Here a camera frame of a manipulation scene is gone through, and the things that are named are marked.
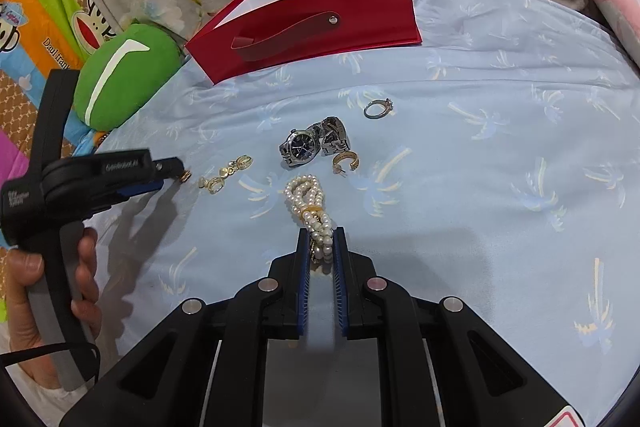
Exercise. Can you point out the small gold earring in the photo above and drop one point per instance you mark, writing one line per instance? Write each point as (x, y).
(186, 177)

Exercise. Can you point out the light blue palm-print sheet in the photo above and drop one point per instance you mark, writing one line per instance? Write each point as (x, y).
(475, 207)

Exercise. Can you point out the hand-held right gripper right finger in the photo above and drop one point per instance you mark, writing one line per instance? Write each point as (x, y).
(340, 287)

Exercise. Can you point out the blue and orange cloth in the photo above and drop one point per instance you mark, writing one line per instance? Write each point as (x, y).
(87, 139)

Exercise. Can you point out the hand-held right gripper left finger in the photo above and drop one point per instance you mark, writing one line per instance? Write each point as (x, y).
(303, 287)

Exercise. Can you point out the green round cushion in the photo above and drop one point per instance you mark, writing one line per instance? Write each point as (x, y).
(135, 77)

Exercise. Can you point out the person's left hand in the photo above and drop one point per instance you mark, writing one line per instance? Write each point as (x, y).
(17, 307)

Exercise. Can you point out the colourful cartoon play mat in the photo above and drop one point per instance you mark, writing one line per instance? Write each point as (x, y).
(30, 17)

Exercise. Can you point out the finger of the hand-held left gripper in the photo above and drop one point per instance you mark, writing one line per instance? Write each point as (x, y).
(167, 169)
(142, 189)

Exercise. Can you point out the gold hoop earring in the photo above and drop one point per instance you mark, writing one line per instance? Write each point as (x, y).
(353, 163)

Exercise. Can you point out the gold drop earring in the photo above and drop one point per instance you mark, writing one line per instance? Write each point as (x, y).
(244, 162)
(216, 187)

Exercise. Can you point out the pink pillow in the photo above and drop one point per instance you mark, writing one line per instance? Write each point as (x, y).
(612, 2)

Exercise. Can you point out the red cardboard box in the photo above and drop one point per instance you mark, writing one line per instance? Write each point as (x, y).
(320, 22)

